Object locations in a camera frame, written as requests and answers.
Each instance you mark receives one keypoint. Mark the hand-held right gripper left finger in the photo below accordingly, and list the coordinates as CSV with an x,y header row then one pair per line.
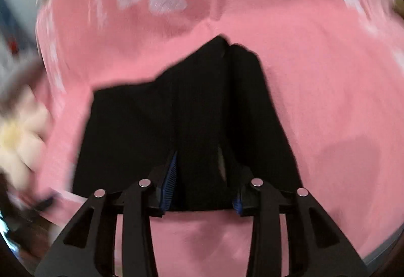
x,y
169,184

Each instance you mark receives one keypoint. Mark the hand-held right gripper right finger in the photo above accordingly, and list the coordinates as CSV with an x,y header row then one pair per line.
x,y
237,202

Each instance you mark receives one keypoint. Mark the black pants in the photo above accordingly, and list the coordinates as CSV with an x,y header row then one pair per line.
x,y
195,113

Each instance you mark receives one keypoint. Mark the pink printed blanket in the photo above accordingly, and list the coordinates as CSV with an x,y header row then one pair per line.
x,y
315,75

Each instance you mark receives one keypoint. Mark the cream flower pillow yellow centre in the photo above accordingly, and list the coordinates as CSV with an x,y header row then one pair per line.
x,y
19,138

